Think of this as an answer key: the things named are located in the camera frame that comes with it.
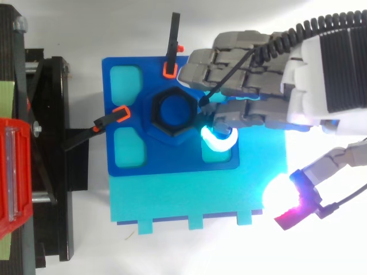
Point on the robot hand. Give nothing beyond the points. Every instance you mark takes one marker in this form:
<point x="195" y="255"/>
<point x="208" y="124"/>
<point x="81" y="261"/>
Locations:
<point x="258" y="86"/>

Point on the black hex nut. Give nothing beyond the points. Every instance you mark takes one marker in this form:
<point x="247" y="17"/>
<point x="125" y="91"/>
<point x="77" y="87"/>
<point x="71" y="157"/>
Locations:
<point x="174" y="112"/>

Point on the blue plate with square hollows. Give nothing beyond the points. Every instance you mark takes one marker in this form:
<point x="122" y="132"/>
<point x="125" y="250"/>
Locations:
<point x="172" y="160"/>

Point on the turquoise plate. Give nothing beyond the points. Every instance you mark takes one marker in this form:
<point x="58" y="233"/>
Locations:
<point x="200" y="194"/>

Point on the black-and-orange clip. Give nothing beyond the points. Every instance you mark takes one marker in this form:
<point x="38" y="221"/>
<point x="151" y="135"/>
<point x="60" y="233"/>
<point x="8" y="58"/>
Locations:
<point x="97" y="126"/>
<point x="173" y="43"/>

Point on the black stand with green tape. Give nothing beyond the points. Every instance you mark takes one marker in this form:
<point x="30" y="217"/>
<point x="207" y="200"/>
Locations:
<point x="51" y="143"/>

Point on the red bin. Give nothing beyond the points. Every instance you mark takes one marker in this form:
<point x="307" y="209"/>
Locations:
<point x="14" y="174"/>

